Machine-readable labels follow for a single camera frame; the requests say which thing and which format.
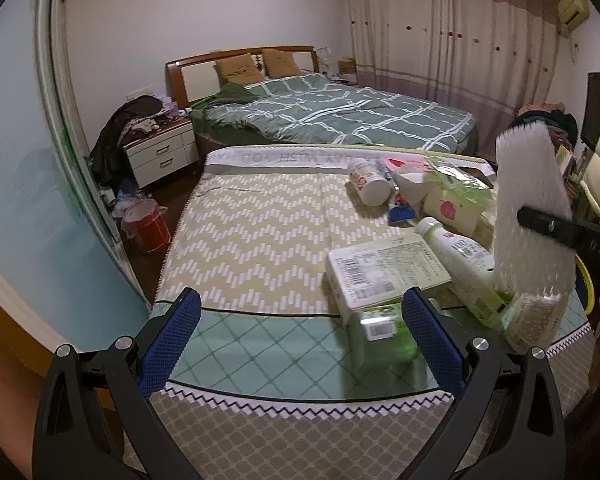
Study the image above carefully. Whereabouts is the clear green plastic bottle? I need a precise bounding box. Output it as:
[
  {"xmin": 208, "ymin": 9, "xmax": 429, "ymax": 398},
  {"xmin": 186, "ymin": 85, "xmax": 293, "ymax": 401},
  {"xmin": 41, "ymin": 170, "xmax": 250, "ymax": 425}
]
[{"xmin": 347, "ymin": 302, "xmax": 419, "ymax": 370}]

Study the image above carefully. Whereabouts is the white foam mesh sleeve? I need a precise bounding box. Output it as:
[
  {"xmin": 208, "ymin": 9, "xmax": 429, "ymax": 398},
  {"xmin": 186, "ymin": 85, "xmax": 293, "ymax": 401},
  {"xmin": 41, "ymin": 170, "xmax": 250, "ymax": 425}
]
[{"xmin": 493, "ymin": 122, "xmax": 575, "ymax": 296}]

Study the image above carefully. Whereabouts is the green white yogurt bottle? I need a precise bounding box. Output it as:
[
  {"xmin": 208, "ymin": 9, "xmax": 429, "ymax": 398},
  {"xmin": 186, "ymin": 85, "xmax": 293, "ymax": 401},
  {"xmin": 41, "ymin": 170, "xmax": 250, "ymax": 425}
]
[{"xmin": 415, "ymin": 217, "xmax": 507, "ymax": 327}]

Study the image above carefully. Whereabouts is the white printed carton box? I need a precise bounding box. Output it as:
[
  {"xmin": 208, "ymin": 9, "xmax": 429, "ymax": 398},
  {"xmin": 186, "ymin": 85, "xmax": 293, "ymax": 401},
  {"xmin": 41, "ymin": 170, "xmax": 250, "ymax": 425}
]
[{"xmin": 326, "ymin": 230, "xmax": 452, "ymax": 322}]

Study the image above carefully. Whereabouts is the white paper cup with peach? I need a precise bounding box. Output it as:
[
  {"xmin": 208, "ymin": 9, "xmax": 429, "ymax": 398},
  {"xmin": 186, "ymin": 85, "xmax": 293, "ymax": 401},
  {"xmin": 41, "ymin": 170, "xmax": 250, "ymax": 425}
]
[{"xmin": 422, "ymin": 188, "xmax": 485, "ymax": 237}]

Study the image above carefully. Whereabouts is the green plastic bag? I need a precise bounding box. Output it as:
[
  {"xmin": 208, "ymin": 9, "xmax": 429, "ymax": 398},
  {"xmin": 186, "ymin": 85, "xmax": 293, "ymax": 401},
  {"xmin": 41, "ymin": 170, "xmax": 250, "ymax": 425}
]
[{"xmin": 426, "ymin": 156, "xmax": 493, "ymax": 209}]

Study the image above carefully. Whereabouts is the blue snack wrapper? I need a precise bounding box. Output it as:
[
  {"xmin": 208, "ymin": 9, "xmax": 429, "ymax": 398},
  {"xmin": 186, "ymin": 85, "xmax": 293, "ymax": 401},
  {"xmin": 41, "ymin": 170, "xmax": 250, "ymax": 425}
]
[{"xmin": 388, "ymin": 193, "xmax": 417, "ymax": 226}]

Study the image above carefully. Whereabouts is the white round cup container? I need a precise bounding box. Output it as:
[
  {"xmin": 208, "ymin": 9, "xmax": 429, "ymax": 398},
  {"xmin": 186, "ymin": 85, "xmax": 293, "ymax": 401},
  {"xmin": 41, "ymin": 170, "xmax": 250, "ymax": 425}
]
[{"xmin": 347, "ymin": 158, "xmax": 393, "ymax": 207}]

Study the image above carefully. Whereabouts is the pink milk carton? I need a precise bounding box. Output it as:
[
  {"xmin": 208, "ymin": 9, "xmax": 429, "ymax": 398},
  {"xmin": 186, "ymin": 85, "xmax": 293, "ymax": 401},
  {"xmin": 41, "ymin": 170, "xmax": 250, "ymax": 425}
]
[{"xmin": 380, "ymin": 154, "xmax": 432, "ymax": 174}]

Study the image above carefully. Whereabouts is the yellow rimmed trash bin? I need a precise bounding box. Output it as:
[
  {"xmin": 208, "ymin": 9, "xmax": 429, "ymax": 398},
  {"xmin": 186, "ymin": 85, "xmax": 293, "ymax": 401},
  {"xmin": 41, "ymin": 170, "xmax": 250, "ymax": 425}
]
[{"xmin": 575, "ymin": 256, "xmax": 595, "ymax": 315}]

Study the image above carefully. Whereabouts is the patterned beige teal table cloth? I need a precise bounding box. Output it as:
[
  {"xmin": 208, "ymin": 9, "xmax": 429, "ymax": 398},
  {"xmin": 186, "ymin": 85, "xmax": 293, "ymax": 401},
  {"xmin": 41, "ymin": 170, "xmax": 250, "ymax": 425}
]
[{"xmin": 122, "ymin": 145, "xmax": 597, "ymax": 480}]

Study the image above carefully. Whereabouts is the clothes pile on desk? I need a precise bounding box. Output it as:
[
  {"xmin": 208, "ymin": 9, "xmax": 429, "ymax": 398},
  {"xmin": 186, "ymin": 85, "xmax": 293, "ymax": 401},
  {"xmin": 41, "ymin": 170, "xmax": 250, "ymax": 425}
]
[{"xmin": 509, "ymin": 102, "xmax": 578, "ymax": 148}]

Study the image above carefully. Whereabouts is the red bucket on floor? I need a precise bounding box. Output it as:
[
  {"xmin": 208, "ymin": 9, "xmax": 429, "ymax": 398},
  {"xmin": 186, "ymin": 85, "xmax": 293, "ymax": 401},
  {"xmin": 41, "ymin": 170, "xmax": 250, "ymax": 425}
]
[{"xmin": 121, "ymin": 198, "xmax": 172, "ymax": 254}]

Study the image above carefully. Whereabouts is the black television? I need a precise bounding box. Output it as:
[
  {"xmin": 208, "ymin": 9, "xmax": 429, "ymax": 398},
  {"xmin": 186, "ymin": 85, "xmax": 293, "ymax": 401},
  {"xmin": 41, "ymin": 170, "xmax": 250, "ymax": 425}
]
[{"xmin": 580, "ymin": 72, "xmax": 600, "ymax": 148}]

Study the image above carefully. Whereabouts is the sliding wardrobe door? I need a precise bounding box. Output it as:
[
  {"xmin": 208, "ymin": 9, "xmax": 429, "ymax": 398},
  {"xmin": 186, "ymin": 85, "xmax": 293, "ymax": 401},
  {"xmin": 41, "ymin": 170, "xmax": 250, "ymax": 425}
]
[{"xmin": 0, "ymin": 0, "xmax": 149, "ymax": 351}]

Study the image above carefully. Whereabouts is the dark clothes pile on cabinet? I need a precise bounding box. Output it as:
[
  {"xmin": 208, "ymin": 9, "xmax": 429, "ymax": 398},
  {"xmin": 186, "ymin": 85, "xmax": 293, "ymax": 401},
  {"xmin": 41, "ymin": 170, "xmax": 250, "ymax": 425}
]
[{"xmin": 88, "ymin": 96, "xmax": 163, "ymax": 191}]

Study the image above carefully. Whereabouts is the white bedside cabinet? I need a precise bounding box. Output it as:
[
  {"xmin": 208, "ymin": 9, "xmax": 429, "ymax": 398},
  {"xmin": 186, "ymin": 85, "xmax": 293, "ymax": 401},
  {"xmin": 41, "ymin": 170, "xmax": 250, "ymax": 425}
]
[{"xmin": 124, "ymin": 118, "xmax": 199, "ymax": 188}]

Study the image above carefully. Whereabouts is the pink white curtain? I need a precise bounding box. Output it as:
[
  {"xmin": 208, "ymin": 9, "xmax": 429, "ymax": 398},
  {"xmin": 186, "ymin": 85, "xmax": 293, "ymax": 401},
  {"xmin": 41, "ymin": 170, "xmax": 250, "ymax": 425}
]
[{"xmin": 345, "ymin": 0, "xmax": 562, "ymax": 123}]

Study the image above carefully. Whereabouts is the green checked duvet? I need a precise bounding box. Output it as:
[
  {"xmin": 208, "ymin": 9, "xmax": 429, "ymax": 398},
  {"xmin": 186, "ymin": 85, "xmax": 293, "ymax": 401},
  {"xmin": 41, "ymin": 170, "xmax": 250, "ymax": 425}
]
[{"xmin": 189, "ymin": 73, "xmax": 476, "ymax": 154}]

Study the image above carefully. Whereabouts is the dark green blanket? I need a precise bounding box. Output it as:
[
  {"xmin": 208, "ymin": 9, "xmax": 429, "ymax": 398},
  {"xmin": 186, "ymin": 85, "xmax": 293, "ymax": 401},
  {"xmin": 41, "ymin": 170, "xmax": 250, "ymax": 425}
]
[{"xmin": 208, "ymin": 82, "xmax": 260, "ymax": 106}]

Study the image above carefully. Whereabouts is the tissue box on nightstand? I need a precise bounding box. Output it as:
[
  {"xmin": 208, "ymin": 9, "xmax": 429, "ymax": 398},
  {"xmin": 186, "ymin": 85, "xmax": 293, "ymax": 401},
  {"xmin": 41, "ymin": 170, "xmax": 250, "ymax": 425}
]
[{"xmin": 338, "ymin": 56, "xmax": 357, "ymax": 76}]

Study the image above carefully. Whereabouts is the wooden bed with headboard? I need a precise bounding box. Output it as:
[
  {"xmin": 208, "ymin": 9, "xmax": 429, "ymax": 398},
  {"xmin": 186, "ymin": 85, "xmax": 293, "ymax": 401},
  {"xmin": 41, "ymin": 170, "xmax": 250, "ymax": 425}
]
[{"xmin": 165, "ymin": 46, "xmax": 478, "ymax": 154}]

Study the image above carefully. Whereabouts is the left brown pillow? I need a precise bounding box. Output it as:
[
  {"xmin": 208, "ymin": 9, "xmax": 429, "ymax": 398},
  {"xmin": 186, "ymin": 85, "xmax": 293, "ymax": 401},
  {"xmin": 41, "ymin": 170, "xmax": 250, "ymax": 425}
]
[{"xmin": 215, "ymin": 54, "xmax": 265, "ymax": 86}]

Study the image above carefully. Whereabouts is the brown pillow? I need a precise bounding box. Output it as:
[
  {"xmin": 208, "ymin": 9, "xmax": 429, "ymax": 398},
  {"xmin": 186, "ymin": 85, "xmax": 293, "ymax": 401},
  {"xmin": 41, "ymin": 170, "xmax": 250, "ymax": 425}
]
[
  {"xmin": 215, "ymin": 54, "xmax": 265, "ymax": 86},
  {"xmin": 262, "ymin": 49, "xmax": 302, "ymax": 79}
]

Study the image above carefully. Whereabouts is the right brown pillow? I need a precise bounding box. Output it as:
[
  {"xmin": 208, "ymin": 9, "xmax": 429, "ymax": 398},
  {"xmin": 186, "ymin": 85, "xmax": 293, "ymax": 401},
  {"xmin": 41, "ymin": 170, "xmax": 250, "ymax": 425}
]
[{"xmin": 262, "ymin": 49, "xmax": 302, "ymax": 79}]

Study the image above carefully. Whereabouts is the wall air conditioner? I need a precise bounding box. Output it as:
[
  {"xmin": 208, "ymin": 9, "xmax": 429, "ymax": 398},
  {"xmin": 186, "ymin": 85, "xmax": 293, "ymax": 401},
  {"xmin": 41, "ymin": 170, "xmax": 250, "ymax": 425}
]
[{"xmin": 558, "ymin": 0, "xmax": 589, "ymax": 37}]

